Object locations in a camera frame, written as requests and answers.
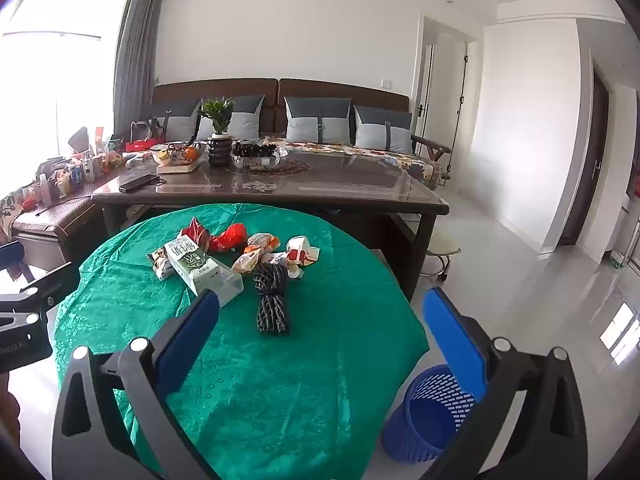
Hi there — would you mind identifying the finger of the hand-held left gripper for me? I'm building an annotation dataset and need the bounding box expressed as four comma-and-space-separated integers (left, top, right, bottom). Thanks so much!
0, 241, 32, 282
0, 261, 74, 332

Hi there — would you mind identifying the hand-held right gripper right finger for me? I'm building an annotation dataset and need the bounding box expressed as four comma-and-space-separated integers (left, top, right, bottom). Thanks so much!
421, 287, 590, 480

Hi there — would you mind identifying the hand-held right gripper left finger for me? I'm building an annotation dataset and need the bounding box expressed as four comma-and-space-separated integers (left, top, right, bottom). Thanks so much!
59, 289, 223, 480

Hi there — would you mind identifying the green white milk carton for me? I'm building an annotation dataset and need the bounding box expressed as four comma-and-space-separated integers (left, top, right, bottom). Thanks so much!
164, 241, 245, 308

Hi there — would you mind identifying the blue plastic wastebasket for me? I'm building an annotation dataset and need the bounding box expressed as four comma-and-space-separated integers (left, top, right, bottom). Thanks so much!
382, 364, 488, 463

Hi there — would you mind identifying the black braided rope bundle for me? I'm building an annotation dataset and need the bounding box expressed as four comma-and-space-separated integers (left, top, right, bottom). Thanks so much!
252, 262, 292, 336

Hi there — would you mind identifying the orange white snack packet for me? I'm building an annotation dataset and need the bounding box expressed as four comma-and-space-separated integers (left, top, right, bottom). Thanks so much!
243, 232, 278, 256
231, 251, 266, 276

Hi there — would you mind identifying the red striped snack wrapper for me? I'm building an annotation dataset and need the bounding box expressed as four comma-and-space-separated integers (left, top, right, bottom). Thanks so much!
179, 217, 213, 251

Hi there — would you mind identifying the red plastic wrapper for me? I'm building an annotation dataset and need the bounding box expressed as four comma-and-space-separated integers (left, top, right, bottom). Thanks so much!
207, 223, 248, 252

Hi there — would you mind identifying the white red snack wrapper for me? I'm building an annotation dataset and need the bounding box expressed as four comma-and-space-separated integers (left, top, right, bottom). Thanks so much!
285, 235, 321, 268

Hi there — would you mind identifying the person's left forearm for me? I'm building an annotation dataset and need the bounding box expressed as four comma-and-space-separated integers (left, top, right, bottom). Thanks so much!
0, 375, 18, 441

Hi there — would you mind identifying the beige rolling stool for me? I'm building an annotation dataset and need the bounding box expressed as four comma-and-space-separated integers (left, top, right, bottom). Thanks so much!
420, 232, 461, 281

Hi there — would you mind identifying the group of small bottles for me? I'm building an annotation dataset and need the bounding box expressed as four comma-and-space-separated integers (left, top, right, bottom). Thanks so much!
20, 152, 126, 211

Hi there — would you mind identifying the green tablecloth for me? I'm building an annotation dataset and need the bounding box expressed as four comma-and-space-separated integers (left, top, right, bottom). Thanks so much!
52, 203, 431, 480

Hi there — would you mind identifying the black remote control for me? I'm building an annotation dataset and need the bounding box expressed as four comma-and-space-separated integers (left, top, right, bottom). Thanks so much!
118, 174, 160, 194

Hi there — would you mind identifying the glass fruit bowl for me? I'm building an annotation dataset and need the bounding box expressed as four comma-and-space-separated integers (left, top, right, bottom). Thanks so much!
150, 141, 203, 167

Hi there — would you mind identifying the grey handbag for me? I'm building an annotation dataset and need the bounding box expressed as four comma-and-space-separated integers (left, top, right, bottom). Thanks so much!
130, 117, 168, 143

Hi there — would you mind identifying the floral sofa cover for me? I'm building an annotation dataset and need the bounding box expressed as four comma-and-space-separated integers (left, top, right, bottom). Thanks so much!
260, 135, 443, 183

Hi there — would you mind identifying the glass dish of dark fruit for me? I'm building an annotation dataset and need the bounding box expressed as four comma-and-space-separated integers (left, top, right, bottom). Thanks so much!
230, 141, 290, 171

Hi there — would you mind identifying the dark wooden coffee table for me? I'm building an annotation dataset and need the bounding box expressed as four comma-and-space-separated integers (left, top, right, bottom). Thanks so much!
91, 152, 451, 303

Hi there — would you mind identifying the grey two-tone cushion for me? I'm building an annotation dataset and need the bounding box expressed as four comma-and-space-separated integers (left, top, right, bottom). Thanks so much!
150, 98, 201, 141
353, 105, 413, 153
284, 96, 353, 145
197, 95, 266, 142

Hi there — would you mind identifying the dark wooden door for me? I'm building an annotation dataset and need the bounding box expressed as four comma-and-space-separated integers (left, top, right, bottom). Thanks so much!
557, 55, 613, 263

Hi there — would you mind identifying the potted green plant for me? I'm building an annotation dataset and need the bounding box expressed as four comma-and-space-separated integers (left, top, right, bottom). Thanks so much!
197, 97, 236, 168

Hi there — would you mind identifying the grey curtain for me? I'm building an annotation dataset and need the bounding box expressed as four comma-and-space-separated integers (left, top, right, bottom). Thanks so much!
114, 0, 166, 136

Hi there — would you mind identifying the brown sofa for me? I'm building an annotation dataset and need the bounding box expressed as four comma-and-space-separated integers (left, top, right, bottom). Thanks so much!
149, 78, 453, 186

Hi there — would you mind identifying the white door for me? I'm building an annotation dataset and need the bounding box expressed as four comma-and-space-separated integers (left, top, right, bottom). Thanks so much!
412, 15, 483, 156

